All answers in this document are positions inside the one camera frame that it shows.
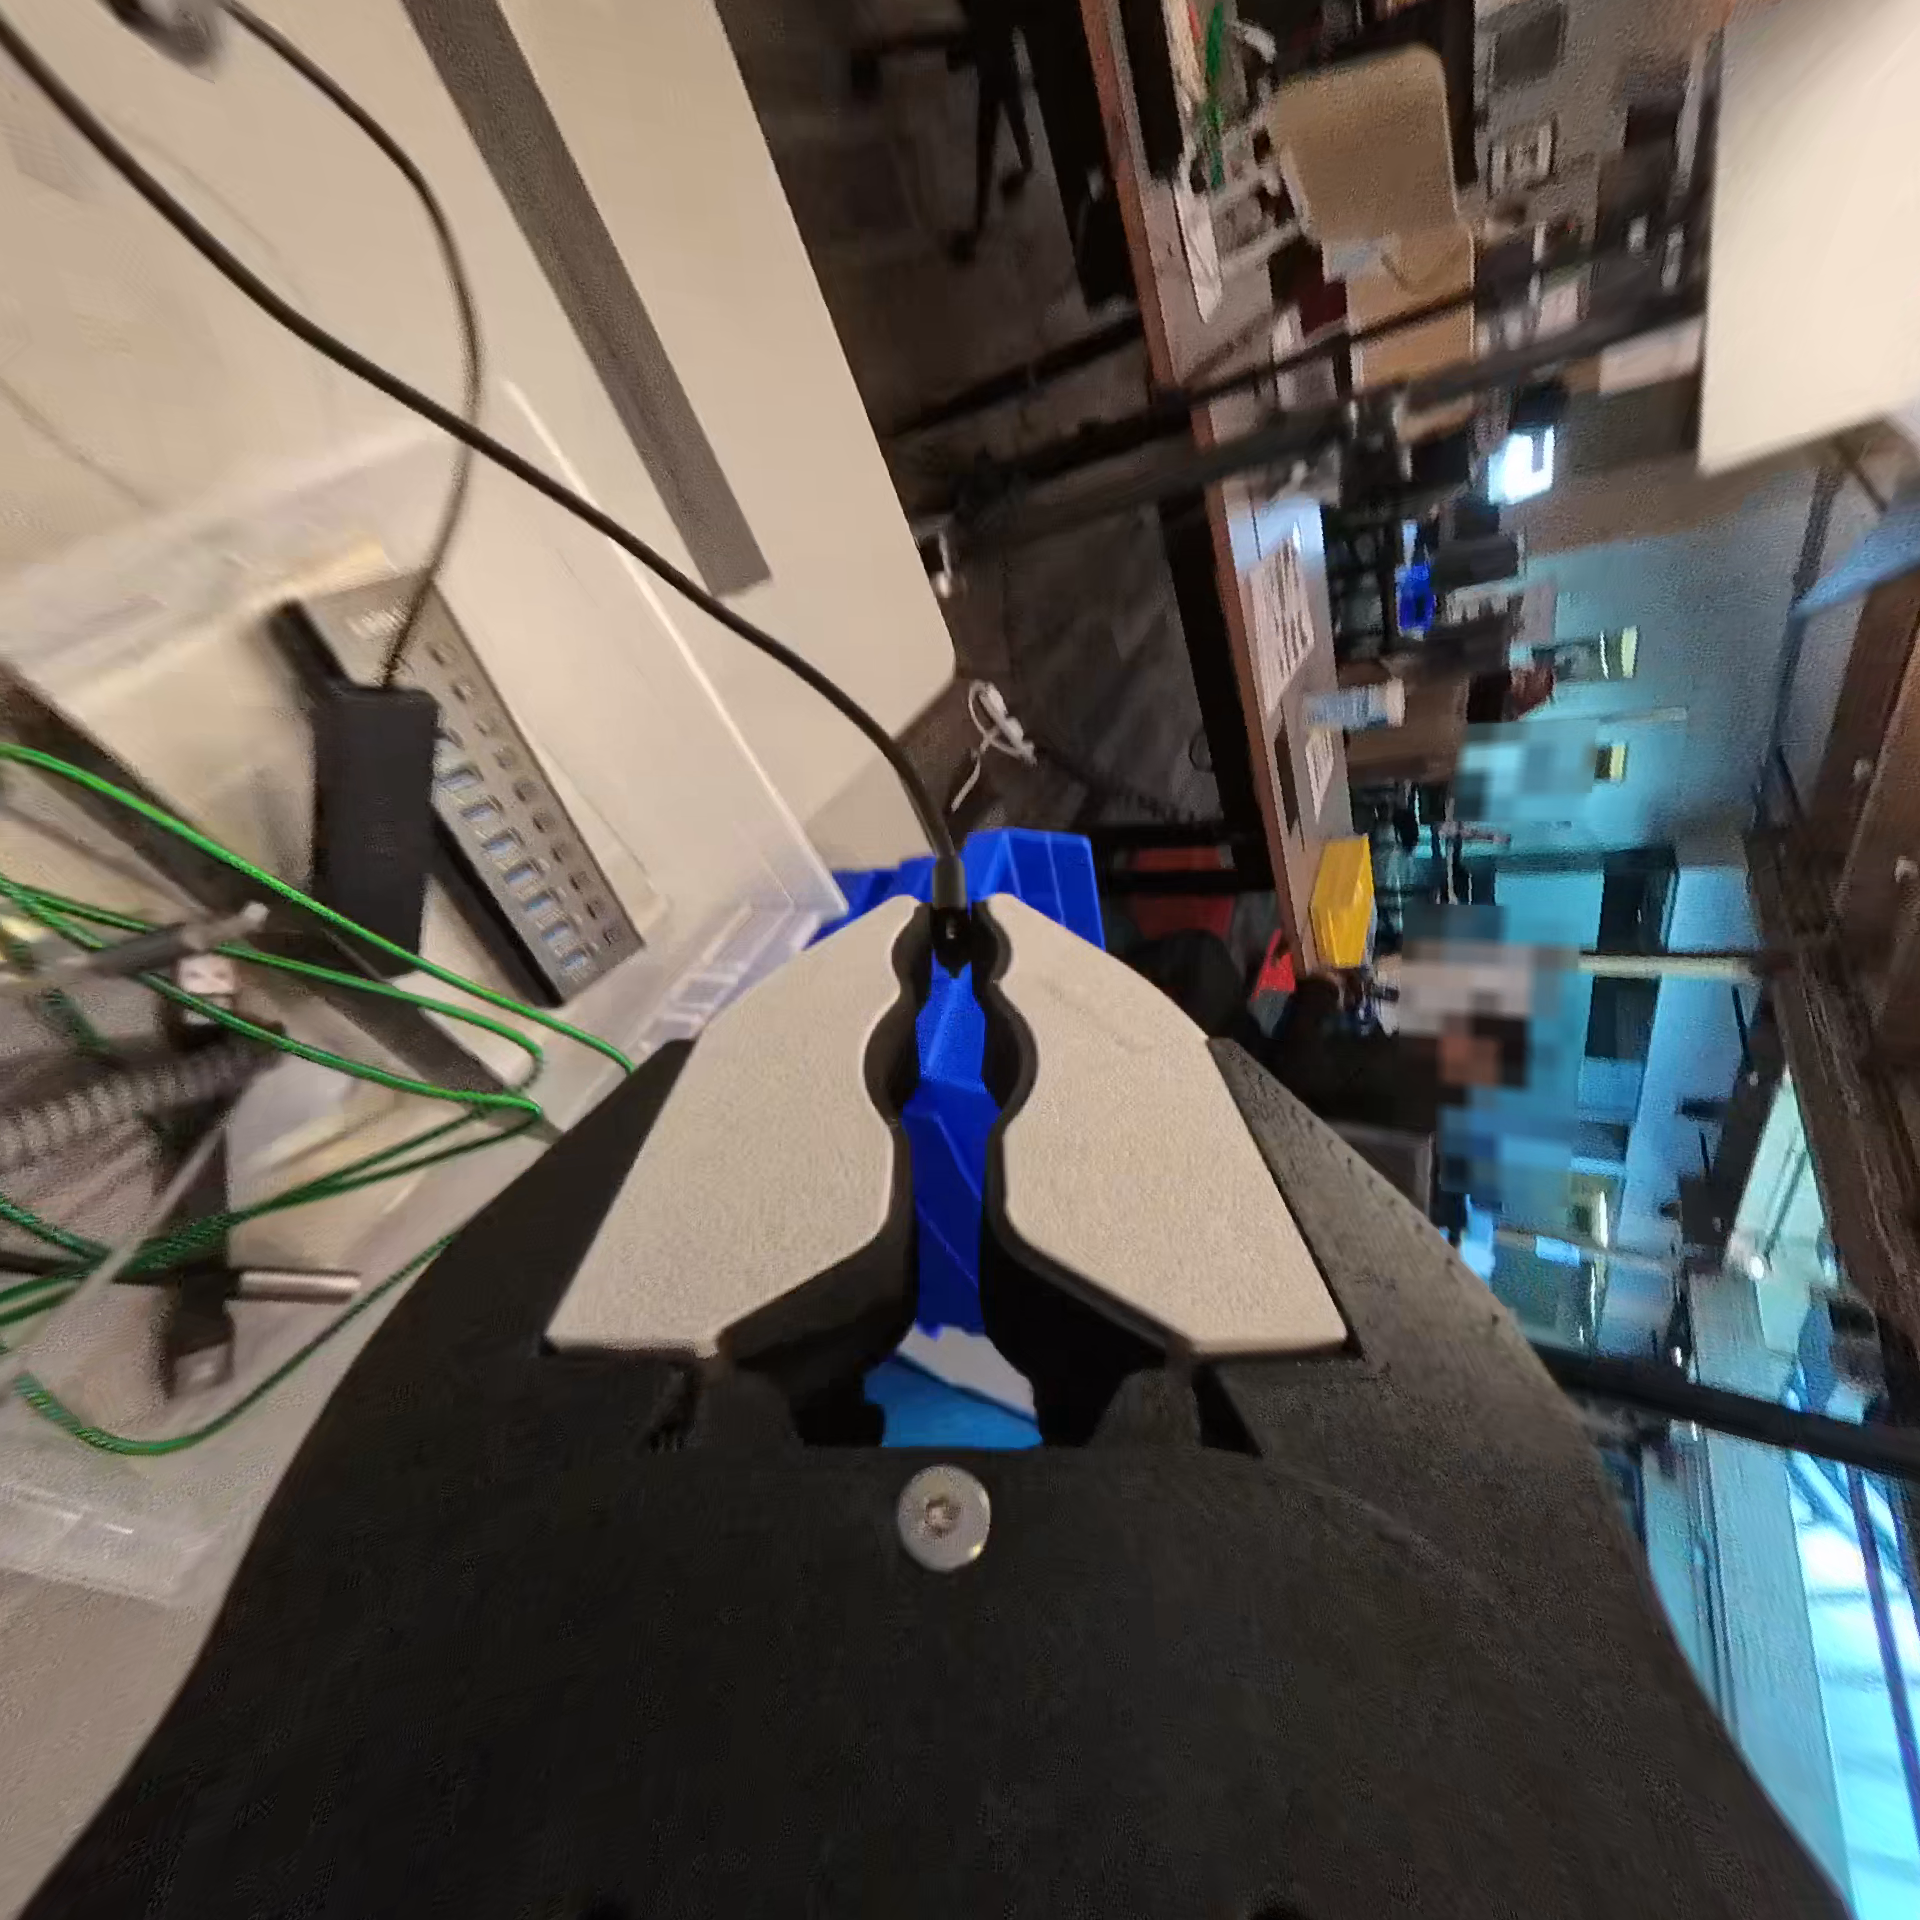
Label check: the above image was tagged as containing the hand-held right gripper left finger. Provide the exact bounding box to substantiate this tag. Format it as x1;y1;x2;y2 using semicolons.
543;893;935;1444

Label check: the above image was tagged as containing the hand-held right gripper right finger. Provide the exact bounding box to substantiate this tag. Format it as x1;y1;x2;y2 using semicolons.
971;893;1348;1448

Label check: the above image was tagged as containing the blue plastic bin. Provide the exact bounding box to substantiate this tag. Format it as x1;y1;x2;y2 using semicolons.
816;825;1109;1342

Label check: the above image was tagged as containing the black hub cable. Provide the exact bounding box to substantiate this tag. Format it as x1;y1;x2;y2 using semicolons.
0;0;977;961

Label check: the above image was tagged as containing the slim black usb hub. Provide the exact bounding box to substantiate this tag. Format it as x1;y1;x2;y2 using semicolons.
307;681;445;961

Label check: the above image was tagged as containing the grey cable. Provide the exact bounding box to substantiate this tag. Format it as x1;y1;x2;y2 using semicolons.
0;898;273;1186

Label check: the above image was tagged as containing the clear plastic bin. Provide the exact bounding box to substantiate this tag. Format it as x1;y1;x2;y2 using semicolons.
0;419;849;1606

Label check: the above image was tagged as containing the green braided usb cable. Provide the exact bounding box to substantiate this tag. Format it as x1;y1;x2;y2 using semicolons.
0;741;640;1461

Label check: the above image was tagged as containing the grey desk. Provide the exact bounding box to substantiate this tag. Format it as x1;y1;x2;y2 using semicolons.
0;0;962;1920

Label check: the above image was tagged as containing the blue corrugated plastic box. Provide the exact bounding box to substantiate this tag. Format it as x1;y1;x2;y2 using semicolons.
862;1341;1045;1448

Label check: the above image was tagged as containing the yellow bin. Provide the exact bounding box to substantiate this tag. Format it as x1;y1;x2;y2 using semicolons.
1305;833;1377;973

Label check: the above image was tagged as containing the black multi-port usb hub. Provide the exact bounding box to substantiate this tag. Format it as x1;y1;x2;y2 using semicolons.
270;592;648;1007

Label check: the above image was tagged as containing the white printed board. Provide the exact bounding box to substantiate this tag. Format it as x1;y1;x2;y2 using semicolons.
1242;501;1330;712

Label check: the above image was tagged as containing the short black usb cable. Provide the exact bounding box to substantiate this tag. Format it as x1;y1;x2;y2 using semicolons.
0;1245;364;1405

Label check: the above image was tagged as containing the dark desk cable cover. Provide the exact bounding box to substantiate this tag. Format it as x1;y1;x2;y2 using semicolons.
403;0;775;599

